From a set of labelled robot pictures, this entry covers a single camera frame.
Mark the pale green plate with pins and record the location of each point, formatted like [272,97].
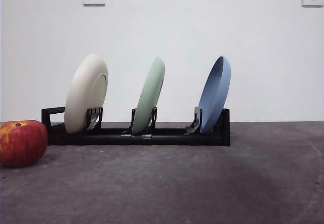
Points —
[149,95]

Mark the black plate rack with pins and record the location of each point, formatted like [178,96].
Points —
[177,139]

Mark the red yellow apple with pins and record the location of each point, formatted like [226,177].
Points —
[21,144]

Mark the blue plate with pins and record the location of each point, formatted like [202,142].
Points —
[215,100]

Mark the cream white plate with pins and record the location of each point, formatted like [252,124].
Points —
[81,95]

